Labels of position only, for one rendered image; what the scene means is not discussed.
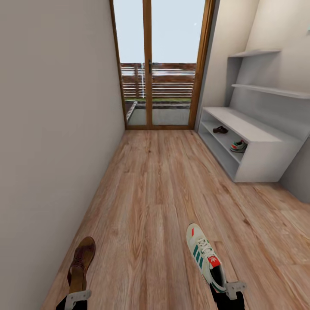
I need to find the sandal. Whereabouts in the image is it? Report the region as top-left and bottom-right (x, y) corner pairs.
(213, 126), (228, 134)
(67, 237), (96, 294)

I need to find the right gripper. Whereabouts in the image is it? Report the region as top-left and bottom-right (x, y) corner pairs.
(210, 284), (245, 310)

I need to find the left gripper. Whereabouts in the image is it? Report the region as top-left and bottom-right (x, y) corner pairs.
(56, 297), (87, 310)

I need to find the gym shoe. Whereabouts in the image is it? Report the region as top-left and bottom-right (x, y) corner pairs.
(230, 140), (248, 152)
(186, 223), (227, 293)

